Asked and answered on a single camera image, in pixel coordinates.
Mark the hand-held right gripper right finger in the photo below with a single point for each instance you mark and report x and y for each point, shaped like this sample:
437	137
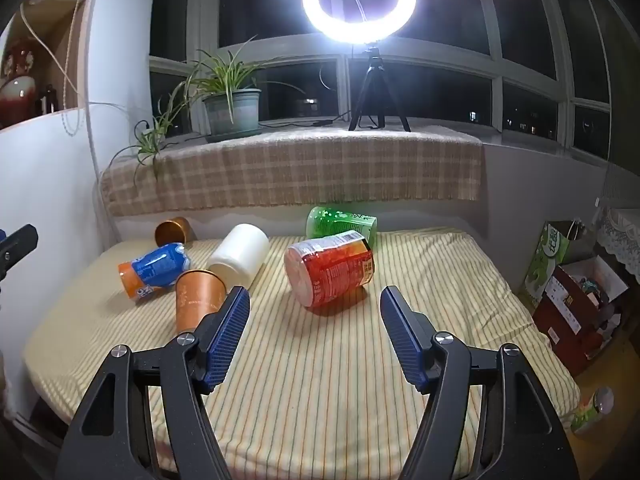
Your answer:
404	341

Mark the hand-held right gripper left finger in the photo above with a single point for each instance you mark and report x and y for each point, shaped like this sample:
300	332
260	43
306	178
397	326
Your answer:
227	335

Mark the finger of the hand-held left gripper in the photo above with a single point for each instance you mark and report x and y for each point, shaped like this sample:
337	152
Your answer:
17	246

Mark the red orange printed cup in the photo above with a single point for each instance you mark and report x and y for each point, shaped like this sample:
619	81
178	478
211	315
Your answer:
332	272

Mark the copper cup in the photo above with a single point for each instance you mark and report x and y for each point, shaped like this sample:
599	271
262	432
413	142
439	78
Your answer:
172	232
197	305

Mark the white cup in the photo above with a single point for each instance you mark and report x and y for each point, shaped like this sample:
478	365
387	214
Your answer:
239	260

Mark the blue orange printed cup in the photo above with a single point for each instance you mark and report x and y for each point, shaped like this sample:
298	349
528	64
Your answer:
152	271

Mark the small green printed cup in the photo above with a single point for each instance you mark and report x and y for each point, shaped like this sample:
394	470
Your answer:
592	410

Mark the yellow striped mat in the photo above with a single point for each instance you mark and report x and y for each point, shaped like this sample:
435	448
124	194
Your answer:
325	385

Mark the dark bottle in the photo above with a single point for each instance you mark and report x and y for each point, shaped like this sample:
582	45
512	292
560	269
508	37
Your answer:
48	99

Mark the red white vase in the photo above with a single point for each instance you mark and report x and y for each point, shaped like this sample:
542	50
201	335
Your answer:
17	95

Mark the green carton box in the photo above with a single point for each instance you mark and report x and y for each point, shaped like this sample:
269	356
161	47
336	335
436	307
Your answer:
545	260

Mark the red cardboard box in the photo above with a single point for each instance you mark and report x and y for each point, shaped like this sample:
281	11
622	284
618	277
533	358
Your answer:
565	310

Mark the beige plaid cloth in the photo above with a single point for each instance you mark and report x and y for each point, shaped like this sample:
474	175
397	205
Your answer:
300	170

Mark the wooden shelf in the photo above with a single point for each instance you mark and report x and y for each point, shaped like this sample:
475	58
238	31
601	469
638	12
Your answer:
65	35

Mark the potted spider plant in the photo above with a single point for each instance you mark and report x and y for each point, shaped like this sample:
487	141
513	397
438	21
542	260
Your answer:
232	110

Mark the white lace cloth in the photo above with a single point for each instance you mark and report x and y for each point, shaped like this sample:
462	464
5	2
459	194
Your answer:
620	240

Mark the black tripod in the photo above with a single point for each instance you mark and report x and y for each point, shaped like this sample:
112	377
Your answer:
372	90

